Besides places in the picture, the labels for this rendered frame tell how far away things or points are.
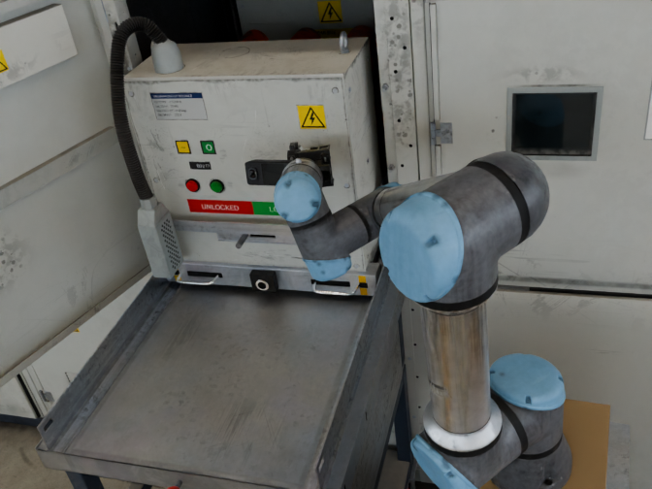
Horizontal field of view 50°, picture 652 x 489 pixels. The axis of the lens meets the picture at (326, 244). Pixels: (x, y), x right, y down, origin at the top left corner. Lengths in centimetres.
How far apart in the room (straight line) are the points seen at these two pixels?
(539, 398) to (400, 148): 68
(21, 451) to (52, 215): 131
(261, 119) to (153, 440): 67
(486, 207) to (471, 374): 25
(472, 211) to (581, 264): 90
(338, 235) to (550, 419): 44
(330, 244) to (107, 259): 81
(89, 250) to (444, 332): 110
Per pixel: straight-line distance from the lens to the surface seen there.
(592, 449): 137
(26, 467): 278
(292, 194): 112
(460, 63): 146
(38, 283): 174
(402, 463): 217
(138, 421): 150
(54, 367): 254
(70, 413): 155
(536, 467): 126
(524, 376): 116
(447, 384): 98
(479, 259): 82
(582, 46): 145
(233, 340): 161
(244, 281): 171
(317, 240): 116
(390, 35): 149
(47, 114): 167
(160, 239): 160
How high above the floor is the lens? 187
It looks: 34 degrees down
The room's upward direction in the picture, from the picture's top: 9 degrees counter-clockwise
